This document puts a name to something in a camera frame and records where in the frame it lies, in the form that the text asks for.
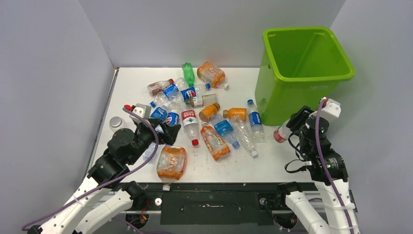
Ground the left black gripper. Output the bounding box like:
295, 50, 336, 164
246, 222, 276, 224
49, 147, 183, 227
126, 118, 181, 165

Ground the red cap clear bottle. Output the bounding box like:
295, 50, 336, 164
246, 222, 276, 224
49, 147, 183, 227
273, 120, 292, 143

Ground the clear jar silver lid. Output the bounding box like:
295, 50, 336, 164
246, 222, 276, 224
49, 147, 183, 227
109, 116, 127, 133

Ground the red label water bottle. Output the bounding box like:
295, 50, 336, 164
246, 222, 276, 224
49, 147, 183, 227
181, 110, 199, 146

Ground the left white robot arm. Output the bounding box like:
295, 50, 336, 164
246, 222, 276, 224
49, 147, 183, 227
22, 119, 181, 234

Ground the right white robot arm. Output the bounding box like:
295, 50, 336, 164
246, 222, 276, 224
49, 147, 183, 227
275, 104, 361, 234

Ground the green plastic bin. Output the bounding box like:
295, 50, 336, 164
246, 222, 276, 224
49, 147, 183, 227
255, 26, 355, 126

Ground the pepsi bottle left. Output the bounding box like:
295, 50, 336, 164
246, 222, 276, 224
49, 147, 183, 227
164, 103, 181, 125

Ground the blue label water bottle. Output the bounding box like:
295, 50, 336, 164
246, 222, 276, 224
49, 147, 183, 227
247, 99, 265, 143

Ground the crushed red label bottle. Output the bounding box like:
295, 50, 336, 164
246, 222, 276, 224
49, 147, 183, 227
147, 79, 174, 96

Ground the blue label crushed bottle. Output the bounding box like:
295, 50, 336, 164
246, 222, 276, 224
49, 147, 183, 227
154, 78, 188, 105

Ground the clear bottle white cap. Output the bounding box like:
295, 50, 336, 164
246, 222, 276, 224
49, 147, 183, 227
229, 116, 258, 158

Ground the orange juice bottle lying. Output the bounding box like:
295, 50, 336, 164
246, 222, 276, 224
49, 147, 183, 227
223, 108, 247, 121

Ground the pepsi bottle blue cap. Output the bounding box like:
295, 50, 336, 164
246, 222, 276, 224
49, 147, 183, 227
180, 83, 211, 102

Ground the small orange juice bottle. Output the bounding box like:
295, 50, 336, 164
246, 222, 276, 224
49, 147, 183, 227
199, 102, 220, 122

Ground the light blue label bottle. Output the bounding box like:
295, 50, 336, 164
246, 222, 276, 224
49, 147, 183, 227
211, 113, 240, 149

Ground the green soda bottle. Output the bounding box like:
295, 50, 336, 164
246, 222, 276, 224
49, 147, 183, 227
182, 62, 195, 87

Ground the large orange tea bottle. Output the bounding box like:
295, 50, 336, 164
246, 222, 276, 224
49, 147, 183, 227
197, 61, 229, 89

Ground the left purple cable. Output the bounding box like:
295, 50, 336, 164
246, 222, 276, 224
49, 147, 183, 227
21, 107, 160, 231

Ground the purple cable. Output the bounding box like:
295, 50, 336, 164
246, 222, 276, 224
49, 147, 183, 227
21, 107, 160, 231
314, 98, 356, 234

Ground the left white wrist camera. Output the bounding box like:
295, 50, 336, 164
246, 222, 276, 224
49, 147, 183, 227
124, 103, 151, 119

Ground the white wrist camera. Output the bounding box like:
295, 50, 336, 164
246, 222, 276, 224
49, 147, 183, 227
320, 97, 341, 123
124, 103, 151, 119

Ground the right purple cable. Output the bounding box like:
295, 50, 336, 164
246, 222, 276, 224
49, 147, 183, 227
314, 98, 356, 234

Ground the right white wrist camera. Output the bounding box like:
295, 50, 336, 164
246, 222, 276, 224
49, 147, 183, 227
320, 97, 341, 123

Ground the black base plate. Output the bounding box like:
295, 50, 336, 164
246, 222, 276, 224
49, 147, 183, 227
120, 183, 292, 226

